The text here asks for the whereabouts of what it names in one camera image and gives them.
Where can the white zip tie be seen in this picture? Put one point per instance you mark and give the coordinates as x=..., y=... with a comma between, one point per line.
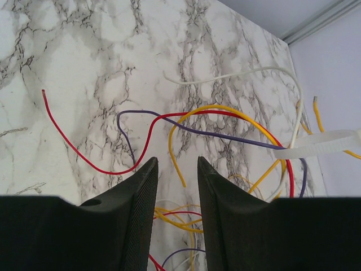
x=321, y=143

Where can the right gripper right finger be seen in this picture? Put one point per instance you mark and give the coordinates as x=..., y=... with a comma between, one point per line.
x=242, y=232

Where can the left aluminium corner post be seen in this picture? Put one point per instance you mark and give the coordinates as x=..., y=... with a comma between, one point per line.
x=319, y=20

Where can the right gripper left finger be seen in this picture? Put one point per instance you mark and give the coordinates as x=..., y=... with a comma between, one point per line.
x=111, y=231

